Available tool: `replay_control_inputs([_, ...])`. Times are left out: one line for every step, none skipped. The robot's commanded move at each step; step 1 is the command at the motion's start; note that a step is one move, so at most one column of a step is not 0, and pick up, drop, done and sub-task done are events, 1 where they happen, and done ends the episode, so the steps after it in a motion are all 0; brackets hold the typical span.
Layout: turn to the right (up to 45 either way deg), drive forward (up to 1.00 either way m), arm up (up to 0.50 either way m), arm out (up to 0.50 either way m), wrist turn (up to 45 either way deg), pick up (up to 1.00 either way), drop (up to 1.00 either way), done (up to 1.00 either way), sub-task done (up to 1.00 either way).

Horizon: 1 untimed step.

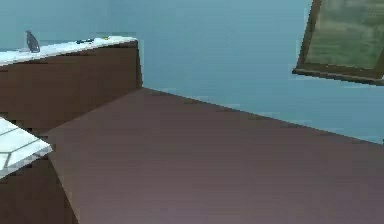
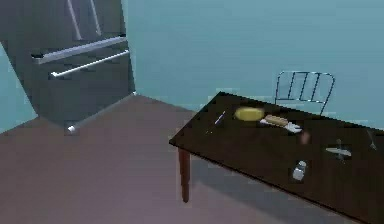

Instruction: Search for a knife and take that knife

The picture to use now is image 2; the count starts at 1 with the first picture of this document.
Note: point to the thin silver knife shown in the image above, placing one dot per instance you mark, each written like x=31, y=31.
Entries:
x=220, y=118

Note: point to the grey steel fridge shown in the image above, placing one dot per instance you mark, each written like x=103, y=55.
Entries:
x=86, y=90

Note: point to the dark brown wooden table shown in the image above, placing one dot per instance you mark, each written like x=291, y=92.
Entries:
x=266, y=156

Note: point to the grey flat dish with stem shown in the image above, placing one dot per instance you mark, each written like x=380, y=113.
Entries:
x=338, y=151

